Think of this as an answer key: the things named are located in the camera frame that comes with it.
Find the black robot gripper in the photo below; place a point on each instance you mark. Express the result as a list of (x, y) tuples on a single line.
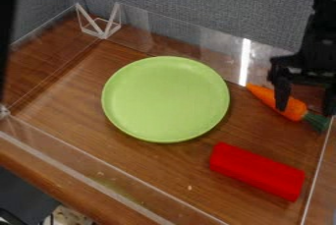
[(310, 67)]

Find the orange toy carrot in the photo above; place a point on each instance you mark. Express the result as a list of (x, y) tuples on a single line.
[(297, 111)]

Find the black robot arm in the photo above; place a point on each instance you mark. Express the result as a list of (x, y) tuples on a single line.
[(321, 28)]

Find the red rectangular block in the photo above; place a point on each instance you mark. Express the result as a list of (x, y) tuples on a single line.
[(263, 173)]

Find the light green round plate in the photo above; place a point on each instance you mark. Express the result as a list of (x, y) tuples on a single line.
[(166, 99)]

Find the clear acrylic enclosure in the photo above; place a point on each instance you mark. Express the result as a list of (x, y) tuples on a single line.
[(125, 181)]

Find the clear acrylic corner bracket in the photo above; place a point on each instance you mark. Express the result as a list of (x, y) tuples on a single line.
[(97, 26)]

